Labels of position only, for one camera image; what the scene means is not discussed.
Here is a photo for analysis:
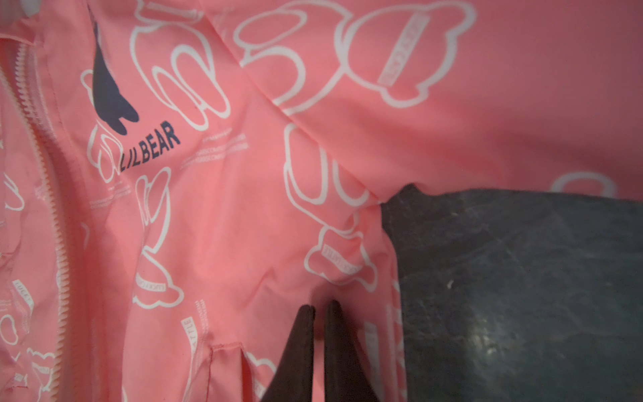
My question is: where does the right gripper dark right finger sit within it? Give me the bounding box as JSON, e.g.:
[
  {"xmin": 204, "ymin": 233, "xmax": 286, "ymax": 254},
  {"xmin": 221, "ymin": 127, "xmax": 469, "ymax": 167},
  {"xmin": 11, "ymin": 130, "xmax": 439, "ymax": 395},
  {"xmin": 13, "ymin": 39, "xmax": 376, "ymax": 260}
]
[{"xmin": 324, "ymin": 300, "xmax": 378, "ymax": 402}]

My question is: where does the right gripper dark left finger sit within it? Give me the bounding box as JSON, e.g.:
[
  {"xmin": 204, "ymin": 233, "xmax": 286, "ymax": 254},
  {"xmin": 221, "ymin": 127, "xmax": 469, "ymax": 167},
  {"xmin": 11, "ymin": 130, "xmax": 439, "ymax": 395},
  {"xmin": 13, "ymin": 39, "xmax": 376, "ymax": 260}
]
[{"xmin": 261, "ymin": 305, "xmax": 316, "ymax": 402}]

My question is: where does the pink hooded rain jacket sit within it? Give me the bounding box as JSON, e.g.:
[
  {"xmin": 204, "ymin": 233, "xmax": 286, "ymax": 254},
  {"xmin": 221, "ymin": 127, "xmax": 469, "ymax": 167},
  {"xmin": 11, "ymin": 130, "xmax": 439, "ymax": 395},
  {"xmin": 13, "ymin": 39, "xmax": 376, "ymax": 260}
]
[{"xmin": 1, "ymin": 1, "xmax": 642, "ymax": 401}]

